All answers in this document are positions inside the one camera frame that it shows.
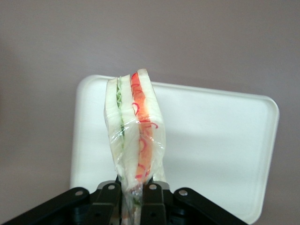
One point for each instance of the beige rectangular serving tray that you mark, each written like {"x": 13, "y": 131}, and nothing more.
{"x": 211, "y": 145}

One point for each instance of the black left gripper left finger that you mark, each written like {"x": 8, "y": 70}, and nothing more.
{"x": 103, "y": 206}

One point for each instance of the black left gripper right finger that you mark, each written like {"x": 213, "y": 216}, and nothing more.
{"x": 159, "y": 206}

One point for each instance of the triangle sandwich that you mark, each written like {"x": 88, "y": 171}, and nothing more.
{"x": 133, "y": 124}

